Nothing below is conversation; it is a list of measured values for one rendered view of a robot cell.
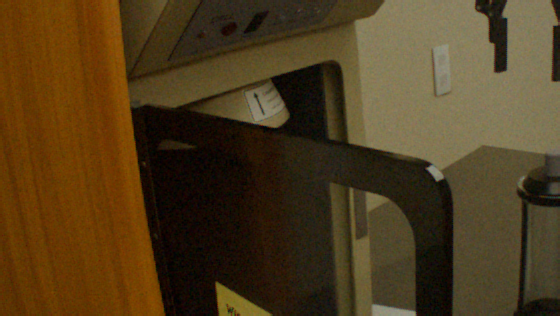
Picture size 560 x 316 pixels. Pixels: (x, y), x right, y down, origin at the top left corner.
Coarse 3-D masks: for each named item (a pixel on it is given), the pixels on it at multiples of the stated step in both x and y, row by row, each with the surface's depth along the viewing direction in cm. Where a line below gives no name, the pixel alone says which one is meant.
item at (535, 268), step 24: (528, 192) 95; (528, 216) 97; (552, 216) 94; (528, 240) 98; (552, 240) 95; (528, 264) 99; (552, 264) 96; (528, 288) 99; (552, 288) 97; (528, 312) 100; (552, 312) 98
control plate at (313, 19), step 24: (216, 0) 57; (240, 0) 60; (264, 0) 62; (288, 0) 65; (312, 0) 68; (336, 0) 71; (192, 24) 58; (216, 24) 61; (240, 24) 63; (264, 24) 66; (288, 24) 69; (312, 24) 73; (192, 48) 61
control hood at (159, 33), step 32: (128, 0) 57; (160, 0) 54; (192, 0) 55; (352, 0) 74; (384, 0) 79; (128, 32) 57; (160, 32) 56; (288, 32) 71; (128, 64) 59; (160, 64) 60
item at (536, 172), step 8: (552, 152) 96; (552, 160) 95; (536, 168) 100; (544, 168) 99; (552, 168) 96; (528, 176) 98; (536, 176) 97; (544, 176) 96; (552, 176) 96; (528, 184) 97; (536, 184) 95; (544, 184) 94; (552, 184) 94; (536, 192) 95; (544, 192) 94; (552, 192) 94
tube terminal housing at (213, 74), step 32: (320, 32) 79; (352, 32) 83; (192, 64) 67; (224, 64) 70; (256, 64) 73; (288, 64) 76; (320, 64) 84; (352, 64) 83; (160, 96) 65; (192, 96) 67; (352, 96) 84; (352, 128) 85
